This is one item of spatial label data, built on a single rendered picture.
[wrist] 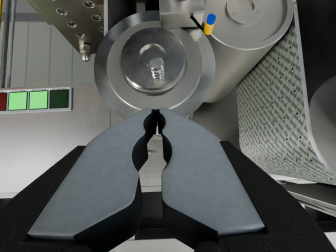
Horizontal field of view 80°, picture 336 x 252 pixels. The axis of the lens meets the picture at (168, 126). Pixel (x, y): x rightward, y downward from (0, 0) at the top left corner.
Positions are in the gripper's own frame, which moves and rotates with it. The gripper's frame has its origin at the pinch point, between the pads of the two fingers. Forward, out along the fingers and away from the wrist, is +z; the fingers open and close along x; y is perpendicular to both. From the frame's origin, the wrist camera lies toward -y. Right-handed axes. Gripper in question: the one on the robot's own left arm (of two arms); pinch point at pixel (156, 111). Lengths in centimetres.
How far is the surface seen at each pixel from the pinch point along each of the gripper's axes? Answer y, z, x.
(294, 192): 24.4, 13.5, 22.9
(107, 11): -4.6, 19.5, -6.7
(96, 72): 1.5, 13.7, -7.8
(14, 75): 47, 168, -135
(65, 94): 16, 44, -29
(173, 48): -1.0, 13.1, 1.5
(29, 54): 32, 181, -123
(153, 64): -0.4, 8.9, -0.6
